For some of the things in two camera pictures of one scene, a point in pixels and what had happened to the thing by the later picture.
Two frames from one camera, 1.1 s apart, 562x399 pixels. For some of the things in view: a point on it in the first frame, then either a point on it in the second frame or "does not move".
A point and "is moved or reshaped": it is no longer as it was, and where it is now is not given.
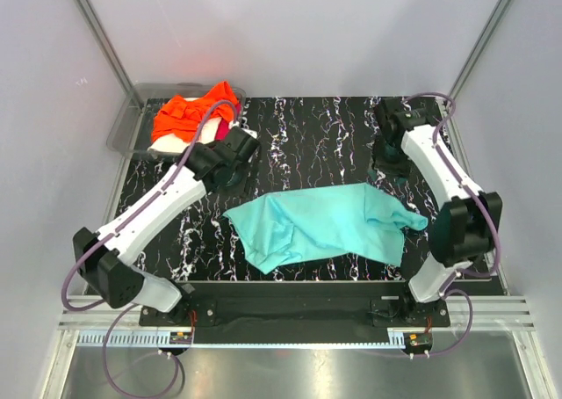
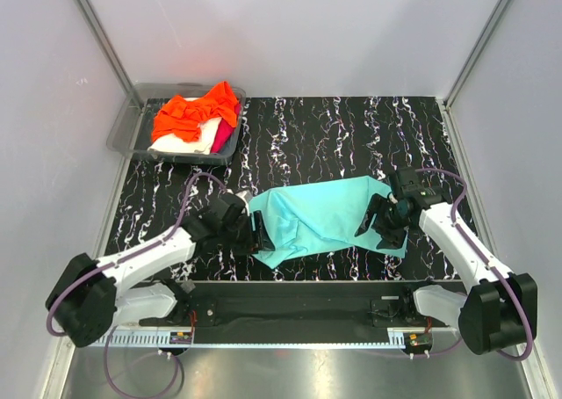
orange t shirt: x=183 y=114 does not move
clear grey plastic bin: x=162 y=119 does not move
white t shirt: x=174 y=144 does not move
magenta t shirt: x=223 y=130 does not move
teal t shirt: x=291 y=227 is moved or reshaped
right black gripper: x=401 y=169 -> x=392 y=239
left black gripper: x=238 y=189 -> x=262 y=243
